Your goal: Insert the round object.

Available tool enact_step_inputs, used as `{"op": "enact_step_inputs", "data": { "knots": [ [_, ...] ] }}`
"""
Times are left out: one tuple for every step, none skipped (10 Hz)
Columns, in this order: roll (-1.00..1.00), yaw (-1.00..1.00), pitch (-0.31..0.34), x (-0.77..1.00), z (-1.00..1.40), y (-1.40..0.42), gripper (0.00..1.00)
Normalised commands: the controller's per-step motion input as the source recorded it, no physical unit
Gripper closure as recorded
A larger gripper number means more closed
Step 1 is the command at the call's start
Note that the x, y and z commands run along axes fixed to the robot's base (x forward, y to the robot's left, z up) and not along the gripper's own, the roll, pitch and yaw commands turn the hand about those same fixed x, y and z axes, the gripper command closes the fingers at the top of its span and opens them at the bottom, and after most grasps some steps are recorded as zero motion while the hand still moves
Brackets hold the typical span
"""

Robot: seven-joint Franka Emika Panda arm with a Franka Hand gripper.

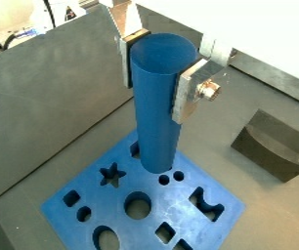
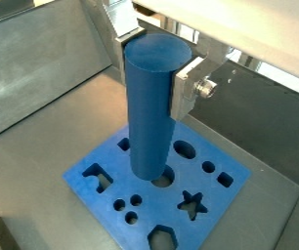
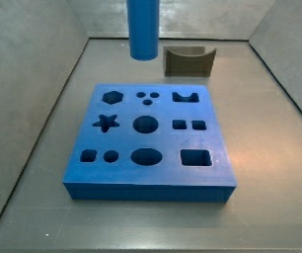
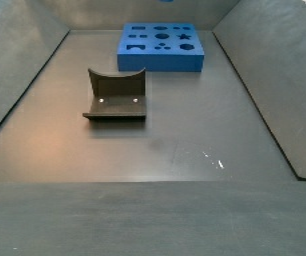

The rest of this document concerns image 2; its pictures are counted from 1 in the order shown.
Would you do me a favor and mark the blue shape-sorting board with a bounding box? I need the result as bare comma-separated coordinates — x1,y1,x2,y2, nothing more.
64,123,251,250

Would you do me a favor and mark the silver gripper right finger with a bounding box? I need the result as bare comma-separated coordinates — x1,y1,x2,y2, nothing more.
171,33,229,121

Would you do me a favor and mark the blue cylinder peg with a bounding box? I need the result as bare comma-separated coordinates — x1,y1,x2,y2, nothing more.
124,33,192,181

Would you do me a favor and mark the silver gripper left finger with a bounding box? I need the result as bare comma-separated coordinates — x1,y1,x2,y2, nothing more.
101,0,145,83

